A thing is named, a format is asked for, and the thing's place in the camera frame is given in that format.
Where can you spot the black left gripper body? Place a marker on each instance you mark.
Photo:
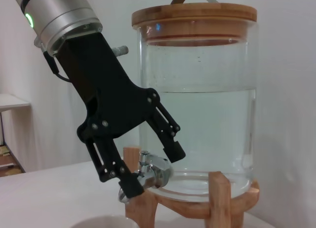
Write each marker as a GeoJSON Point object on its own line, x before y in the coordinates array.
{"type": "Point", "coordinates": [106, 94]}

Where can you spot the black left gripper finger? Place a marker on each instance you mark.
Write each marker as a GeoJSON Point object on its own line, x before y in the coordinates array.
{"type": "Point", "coordinates": [108, 159]}
{"type": "Point", "coordinates": [170, 144]}

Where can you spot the chrome faucet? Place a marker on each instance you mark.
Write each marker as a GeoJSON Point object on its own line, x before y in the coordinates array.
{"type": "Point", "coordinates": [158, 171]}

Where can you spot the red cup with white inside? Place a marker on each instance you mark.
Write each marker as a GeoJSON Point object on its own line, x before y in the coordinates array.
{"type": "Point", "coordinates": [103, 221]}

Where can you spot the white and silver left arm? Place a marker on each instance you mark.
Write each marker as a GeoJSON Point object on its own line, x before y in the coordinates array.
{"type": "Point", "coordinates": [61, 15]}

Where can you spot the glass water dispenser jar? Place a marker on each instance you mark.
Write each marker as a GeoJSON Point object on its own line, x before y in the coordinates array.
{"type": "Point", "coordinates": [209, 114]}

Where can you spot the wooden dispenser stand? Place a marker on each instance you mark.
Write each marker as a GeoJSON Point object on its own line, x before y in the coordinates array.
{"type": "Point", "coordinates": [217, 203]}

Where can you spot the white shelf rack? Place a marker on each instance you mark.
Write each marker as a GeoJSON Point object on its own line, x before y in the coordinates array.
{"type": "Point", "coordinates": [14, 102]}

